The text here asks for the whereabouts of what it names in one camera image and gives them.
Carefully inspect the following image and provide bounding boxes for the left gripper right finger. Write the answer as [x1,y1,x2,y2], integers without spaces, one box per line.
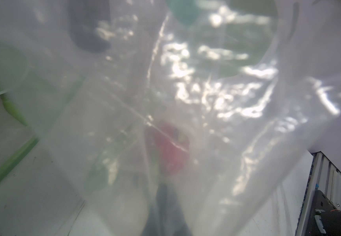
[163,184,192,236]

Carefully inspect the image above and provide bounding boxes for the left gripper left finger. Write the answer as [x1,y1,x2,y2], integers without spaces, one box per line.
[142,188,163,236]

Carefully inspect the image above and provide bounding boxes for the green-print zip-top bag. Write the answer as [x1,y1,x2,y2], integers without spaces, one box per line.
[0,41,38,182]
[0,1,341,236]

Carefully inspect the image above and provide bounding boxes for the dark purple glass vase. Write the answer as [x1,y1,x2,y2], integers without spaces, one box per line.
[67,0,111,53]

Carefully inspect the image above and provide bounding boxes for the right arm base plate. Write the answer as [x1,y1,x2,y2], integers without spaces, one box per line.
[304,190,341,236]

